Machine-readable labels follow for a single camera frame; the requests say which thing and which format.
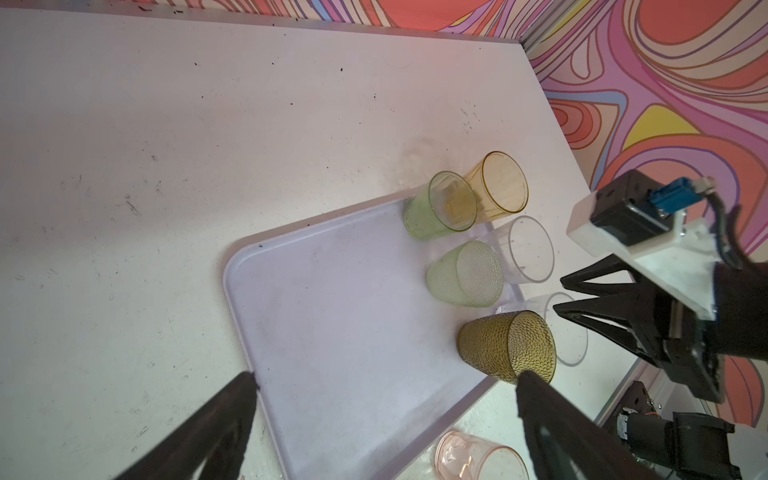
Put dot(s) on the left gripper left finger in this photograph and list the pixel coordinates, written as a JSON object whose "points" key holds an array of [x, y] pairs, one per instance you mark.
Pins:
{"points": [[211, 443]]}

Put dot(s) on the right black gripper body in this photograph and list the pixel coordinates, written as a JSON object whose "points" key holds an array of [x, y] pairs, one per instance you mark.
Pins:
{"points": [[685, 355]]}

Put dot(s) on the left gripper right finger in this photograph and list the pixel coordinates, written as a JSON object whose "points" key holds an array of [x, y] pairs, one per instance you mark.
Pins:
{"points": [[565, 444]]}

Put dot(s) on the clear faceted cup back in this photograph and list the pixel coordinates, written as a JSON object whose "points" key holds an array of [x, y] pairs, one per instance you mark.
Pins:
{"points": [[571, 340]]}

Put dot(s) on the amber cup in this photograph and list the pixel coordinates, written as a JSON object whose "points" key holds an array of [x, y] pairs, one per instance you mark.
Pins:
{"points": [[505, 345]]}

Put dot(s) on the yellow plastic cup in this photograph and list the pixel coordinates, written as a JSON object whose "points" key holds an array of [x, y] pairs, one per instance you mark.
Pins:
{"points": [[499, 186]]}

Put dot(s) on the pale green cup front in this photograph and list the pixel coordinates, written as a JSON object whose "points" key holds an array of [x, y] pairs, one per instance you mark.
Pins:
{"points": [[470, 275]]}

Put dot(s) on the bright green cup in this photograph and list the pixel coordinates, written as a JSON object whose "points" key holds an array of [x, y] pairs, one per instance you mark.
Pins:
{"points": [[445, 205]]}

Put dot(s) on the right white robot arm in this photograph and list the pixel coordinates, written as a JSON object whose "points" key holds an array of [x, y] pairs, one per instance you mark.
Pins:
{"points": [[695, 445]]}

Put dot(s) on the lilac plastic tray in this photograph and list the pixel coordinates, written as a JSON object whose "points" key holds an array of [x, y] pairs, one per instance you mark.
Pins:
{"points": [[355, 360]]}

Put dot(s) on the pink cup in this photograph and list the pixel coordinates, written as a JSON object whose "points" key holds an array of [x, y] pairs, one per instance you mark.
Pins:
{"points": [[461, 456]]}

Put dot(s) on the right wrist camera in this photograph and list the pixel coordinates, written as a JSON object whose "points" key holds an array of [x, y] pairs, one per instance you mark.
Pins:
{"points": [[648, 216]]}

